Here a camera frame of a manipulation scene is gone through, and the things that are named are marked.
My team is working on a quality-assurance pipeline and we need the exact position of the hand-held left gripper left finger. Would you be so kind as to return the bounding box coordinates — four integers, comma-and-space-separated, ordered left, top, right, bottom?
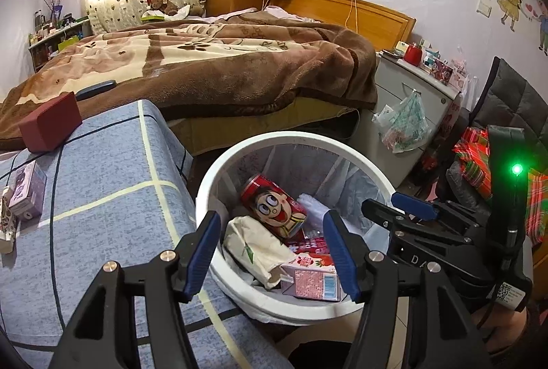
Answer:
48, 211, 222, 369

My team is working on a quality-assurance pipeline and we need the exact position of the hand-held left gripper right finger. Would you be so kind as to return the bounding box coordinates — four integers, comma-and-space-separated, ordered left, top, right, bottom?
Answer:
322, 208, 493, 369

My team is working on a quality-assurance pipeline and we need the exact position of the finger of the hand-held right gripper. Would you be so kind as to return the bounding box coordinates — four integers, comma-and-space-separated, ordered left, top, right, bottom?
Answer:
391, 192, 484, 229
361, 199, 474, 245

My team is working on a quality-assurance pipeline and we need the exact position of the pink milk carton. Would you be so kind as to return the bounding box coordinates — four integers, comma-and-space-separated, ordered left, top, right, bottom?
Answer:
279, 255, 343, 302

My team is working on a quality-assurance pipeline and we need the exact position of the red cartoon-face milk can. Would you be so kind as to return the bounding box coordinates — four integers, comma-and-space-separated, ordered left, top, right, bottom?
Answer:
240, 174, 309, 239

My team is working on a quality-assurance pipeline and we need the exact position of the white trash bin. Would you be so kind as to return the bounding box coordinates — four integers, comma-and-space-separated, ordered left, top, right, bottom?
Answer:
196, 131, 405, 325

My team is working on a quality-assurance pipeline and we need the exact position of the red green plaid cloth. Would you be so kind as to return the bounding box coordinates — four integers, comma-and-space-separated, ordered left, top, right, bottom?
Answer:
453, 126, 548, 243

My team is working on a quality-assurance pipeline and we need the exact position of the green printed plastic bag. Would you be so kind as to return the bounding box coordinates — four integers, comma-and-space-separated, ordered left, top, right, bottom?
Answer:
372, 90, 432, 154

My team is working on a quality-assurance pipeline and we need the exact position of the grey nightstand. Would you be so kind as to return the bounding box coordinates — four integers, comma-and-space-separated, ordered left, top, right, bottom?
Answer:
355, 50, 463, 188

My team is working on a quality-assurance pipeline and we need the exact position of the dark grey padded chair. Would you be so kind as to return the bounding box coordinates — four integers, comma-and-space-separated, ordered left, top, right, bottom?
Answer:
469, 56, 548, 181

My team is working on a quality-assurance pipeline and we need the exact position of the patterned pink box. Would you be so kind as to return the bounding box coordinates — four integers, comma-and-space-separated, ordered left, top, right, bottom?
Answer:
428, 56, 454, 85

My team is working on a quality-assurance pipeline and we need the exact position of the yellow bed mattress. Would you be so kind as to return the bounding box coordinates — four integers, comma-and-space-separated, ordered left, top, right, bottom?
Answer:
169, 95, 360, 158

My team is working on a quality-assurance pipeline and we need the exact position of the red jar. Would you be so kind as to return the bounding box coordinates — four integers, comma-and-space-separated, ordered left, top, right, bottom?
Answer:
403, 44, 424, 66

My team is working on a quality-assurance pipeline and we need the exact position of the small purple box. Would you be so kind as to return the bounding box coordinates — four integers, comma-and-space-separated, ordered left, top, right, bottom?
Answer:
9, 161, 47, 220

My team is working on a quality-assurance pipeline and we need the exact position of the brown printed blanket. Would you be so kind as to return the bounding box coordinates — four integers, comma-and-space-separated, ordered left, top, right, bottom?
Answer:
0, 7, 378, 151

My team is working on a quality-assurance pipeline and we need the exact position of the wooden headboard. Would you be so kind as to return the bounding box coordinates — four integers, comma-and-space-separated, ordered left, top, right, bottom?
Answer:
262, 0, 417, 53

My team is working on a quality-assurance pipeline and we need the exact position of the black remote control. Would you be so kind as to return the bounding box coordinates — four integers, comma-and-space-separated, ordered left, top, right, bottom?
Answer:
76, 80, 117, 101

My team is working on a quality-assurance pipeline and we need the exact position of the printed paper cup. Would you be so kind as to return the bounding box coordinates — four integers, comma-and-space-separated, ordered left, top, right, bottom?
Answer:
0, 187, 18, 254

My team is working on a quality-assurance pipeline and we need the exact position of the dark red box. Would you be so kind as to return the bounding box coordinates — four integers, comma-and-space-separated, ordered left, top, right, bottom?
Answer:
18, 91, 83, 153

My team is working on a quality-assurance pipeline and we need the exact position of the pink pillow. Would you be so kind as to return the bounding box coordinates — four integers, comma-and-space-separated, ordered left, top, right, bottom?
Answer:
262, 6, 322, 24

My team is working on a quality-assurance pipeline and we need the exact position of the brown teddy bear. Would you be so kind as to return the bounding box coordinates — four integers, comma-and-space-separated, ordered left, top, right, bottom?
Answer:
146, 0, 179, 16

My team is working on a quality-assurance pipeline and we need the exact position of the cluttered white shelf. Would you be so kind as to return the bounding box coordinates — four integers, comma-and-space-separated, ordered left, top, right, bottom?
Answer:
28, 12, 90, 72

